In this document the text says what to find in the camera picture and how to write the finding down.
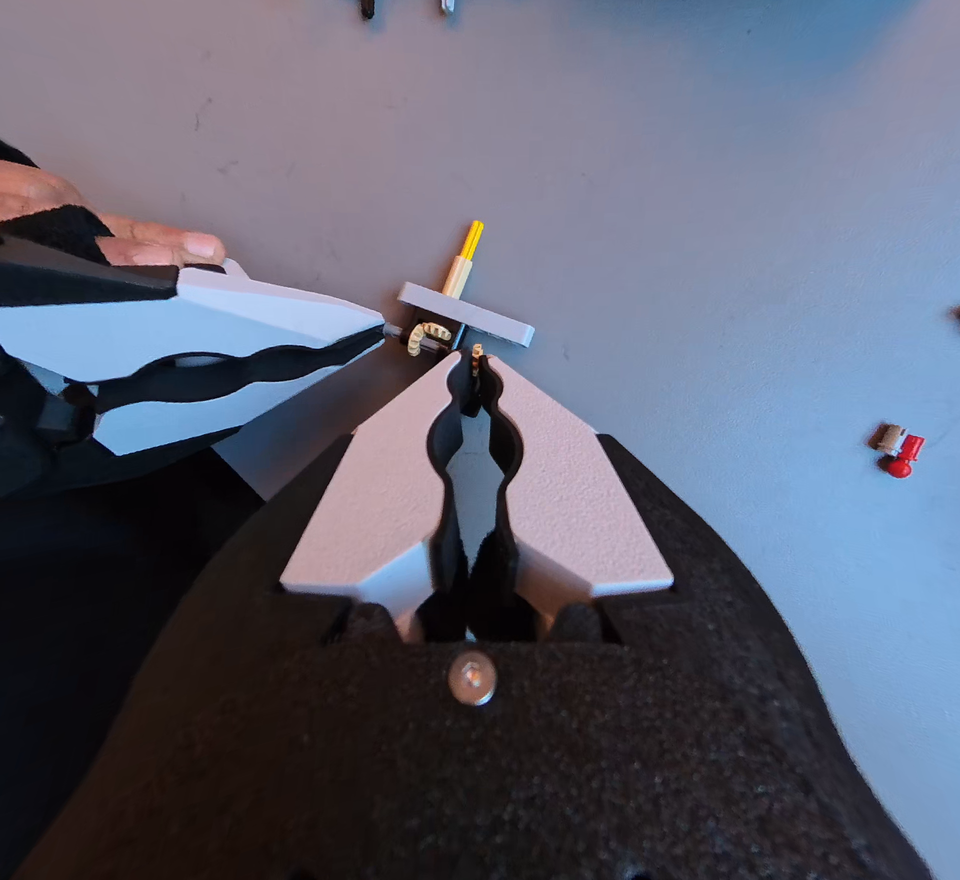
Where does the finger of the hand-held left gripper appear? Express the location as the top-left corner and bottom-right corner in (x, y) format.
(90, 338), (387, 457)
(0, 259), (387, 389)

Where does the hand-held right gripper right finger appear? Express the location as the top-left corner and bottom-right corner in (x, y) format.
(471, 349), (675, 644)

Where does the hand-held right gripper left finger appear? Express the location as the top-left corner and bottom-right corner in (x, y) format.
(279, 351), (472, 644)

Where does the small lego gear assembly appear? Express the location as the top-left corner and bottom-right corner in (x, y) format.
(382, 220), (537, 417)

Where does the red and grey lego piece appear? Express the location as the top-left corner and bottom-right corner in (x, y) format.
(868, 424), (928, 480)

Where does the person's left hand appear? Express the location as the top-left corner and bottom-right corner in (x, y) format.
(0, 160), (228, 267)

